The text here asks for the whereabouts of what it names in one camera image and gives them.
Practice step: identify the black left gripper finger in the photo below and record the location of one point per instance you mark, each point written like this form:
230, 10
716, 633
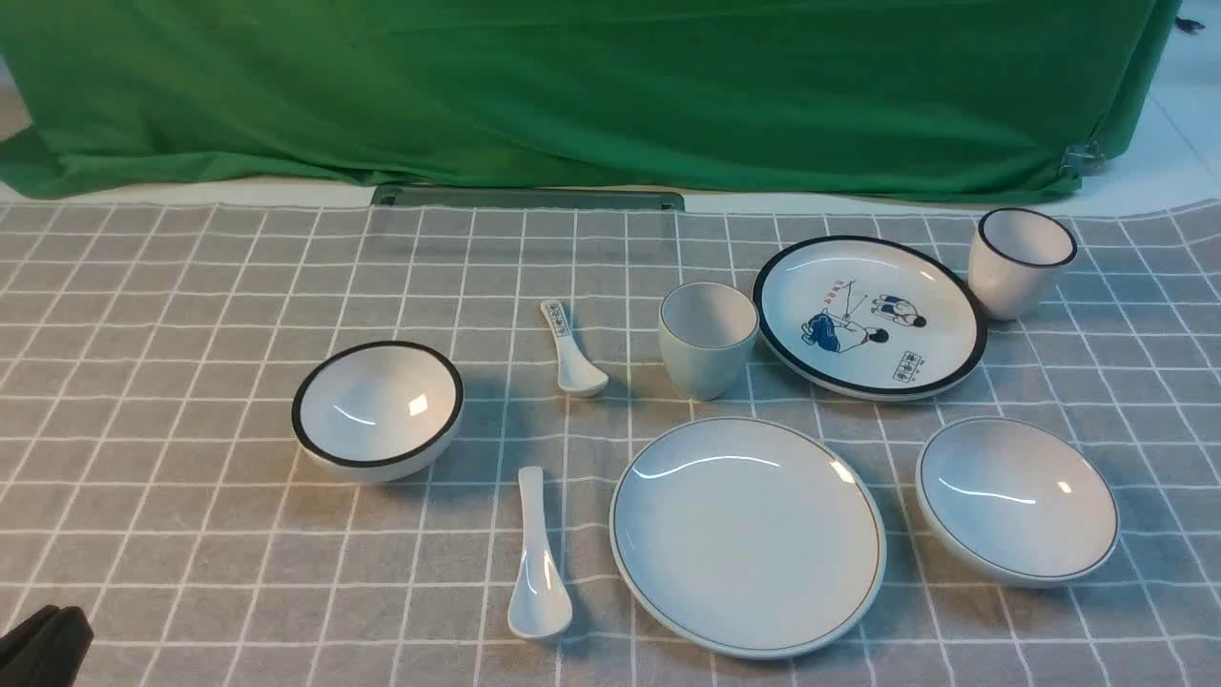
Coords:
46, 649

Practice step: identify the plain white ceramic spoon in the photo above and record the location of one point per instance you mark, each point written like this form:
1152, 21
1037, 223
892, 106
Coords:
540, 607

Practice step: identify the plain white cup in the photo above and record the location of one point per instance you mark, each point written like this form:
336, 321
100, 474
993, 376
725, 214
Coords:
706, 331

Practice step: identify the shallow thin-rimmed white bowl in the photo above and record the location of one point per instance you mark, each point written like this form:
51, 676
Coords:
1016, 504

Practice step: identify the grey checked tablecloth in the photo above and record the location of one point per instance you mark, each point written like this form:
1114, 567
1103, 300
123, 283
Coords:
150, 356

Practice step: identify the black-rimmed white bowl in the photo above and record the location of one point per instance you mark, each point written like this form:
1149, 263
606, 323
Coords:
380, 411

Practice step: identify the large plain white plate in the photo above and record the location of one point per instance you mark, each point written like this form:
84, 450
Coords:
748, 538

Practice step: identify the illustrated black-rimmed plate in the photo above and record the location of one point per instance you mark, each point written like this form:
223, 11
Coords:
869, 318

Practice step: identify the green backdrop cloth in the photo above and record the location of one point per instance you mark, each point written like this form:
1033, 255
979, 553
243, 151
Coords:
948, 101

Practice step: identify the black-rimmed white cup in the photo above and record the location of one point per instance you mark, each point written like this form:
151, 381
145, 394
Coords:
1016, 256

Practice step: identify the metal clamp on backdrop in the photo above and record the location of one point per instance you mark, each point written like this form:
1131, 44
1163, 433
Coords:
1085, 159

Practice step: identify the patterned-handle white spoon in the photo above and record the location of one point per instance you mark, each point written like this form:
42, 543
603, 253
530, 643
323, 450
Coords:
576, 375

